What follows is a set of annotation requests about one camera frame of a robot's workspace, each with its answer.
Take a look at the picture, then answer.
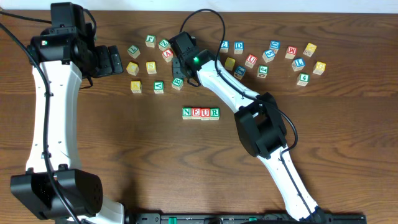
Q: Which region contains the yellow S wooden block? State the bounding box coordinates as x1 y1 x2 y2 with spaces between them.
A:
146 61 157 75

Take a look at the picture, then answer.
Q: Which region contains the green N wooden block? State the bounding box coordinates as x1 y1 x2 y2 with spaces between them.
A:
182 107 192 119

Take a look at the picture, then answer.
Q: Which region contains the red E wooden block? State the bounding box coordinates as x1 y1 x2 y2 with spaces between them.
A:
191 108 201 119

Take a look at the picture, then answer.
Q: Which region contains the red u wooden block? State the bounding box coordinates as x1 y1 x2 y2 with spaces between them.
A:
200 108 211 120
245 54 258 68

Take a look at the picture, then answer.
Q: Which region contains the green R wooden block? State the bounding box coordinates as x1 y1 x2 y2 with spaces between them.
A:
210 108 220 120

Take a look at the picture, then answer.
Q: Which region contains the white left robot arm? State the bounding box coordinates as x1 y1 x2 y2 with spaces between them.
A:
10 32 130 223

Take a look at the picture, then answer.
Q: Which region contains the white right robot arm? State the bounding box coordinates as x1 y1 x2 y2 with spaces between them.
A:
172 49 324 223

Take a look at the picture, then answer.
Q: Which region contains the green B wooden block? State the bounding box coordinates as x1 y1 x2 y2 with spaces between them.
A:
172 78 184 90

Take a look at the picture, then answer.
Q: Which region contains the red A wooden block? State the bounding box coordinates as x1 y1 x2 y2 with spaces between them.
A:
162 49 174 63

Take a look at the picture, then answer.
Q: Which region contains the yellow C wooden block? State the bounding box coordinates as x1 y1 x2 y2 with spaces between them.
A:
126 62 139 76

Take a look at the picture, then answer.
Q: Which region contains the green 7 wooden block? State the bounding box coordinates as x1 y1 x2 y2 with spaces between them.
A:
127 45 141 58

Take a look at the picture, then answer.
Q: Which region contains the green Z wooden block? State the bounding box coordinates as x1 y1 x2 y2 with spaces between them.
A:
159 39 170 52

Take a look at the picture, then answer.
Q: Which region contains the green V wooden block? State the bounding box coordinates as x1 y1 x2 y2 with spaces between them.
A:
154 81 164 94

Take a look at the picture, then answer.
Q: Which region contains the yellow K wooden block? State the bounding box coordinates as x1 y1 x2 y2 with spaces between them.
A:
130 80 142 93

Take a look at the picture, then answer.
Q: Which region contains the green J wooden block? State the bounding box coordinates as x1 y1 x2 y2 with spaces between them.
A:
145 35 156 48

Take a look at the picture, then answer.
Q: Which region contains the blue 2 wooden block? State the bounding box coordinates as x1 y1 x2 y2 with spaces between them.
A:
220 40 229 53

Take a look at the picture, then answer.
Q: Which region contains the yellow G wooden block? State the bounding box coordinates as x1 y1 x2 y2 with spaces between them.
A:
224 57 236 71

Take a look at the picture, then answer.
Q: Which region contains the blue D wooden block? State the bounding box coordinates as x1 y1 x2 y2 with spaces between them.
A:
234 42 244 54

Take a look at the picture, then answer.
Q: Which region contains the green F wooden block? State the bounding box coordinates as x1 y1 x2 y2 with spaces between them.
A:
257 65 269 78

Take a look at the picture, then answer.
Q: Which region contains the blue 5 wooden block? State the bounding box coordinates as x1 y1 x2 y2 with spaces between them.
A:
262 49 275 63

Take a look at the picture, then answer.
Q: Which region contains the blue D block right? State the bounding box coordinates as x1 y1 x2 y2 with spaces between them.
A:
269 40 280 54

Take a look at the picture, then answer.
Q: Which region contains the red M wooden block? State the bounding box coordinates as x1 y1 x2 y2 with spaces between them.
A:
285 46 297 59

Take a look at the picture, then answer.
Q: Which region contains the blue L block right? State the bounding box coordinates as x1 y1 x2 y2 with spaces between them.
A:
292 58 305 72

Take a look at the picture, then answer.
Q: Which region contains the green 4 wooden block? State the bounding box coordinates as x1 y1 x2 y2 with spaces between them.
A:
297 73 310 86

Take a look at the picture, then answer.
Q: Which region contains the yellow block far right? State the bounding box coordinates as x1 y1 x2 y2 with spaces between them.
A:
303 42 317 57

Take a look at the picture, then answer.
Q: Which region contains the yellow G block right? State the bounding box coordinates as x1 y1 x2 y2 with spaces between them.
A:
313 61 326 75

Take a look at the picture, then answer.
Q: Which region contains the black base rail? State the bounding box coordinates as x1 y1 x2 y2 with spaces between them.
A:
124 213 367 224

